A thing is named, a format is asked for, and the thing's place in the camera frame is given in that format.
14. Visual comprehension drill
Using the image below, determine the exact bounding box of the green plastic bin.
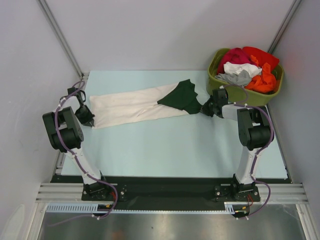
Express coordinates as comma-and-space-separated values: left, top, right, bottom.
206, 48, 285, 106

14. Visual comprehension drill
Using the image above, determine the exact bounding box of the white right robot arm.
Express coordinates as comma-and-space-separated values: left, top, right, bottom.
200, 87, 275, 202

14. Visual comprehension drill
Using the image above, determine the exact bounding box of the cream and green t-shirt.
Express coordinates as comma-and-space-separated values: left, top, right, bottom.
89, 79, 202, 129

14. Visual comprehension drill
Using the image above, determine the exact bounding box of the white shirt in bin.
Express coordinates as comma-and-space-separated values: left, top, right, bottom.
223, 62, 262, 78

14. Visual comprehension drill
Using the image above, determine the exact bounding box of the white slotted cable duct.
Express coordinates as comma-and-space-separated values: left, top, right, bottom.
46, 202, 252, 215

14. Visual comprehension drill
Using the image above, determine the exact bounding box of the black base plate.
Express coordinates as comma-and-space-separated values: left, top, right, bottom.
50, 175, 290, 207

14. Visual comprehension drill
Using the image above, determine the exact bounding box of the left aluminium frame post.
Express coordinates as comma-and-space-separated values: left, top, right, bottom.
36, 0, 84, 79

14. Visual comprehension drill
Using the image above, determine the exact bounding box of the red shirt in bin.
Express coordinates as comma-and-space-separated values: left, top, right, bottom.
242, 46, 280, 70

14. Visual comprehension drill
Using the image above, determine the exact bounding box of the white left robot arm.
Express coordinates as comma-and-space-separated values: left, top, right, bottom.
42, 86, 117, 201

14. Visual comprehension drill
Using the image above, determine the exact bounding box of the crimson shirt in bin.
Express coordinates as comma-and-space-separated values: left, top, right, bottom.
216, 47, 252, 74

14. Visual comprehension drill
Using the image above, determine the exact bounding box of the grey shirt in bin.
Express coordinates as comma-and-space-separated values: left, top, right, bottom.
214, 70, 252, 87

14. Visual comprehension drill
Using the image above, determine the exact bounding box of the orange shirt in bin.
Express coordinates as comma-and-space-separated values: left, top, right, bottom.
244, 62, 276, 94

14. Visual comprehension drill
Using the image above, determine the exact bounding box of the aluminium frame post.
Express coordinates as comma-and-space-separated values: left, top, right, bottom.
36, 0, 84, 79
267, 0, 303, 54

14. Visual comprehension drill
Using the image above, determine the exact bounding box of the right aluminium frame post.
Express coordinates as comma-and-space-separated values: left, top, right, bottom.
267, 0, 303, 54

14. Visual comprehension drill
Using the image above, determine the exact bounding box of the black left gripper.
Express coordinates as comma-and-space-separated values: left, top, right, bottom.
75, 105, 95, 128

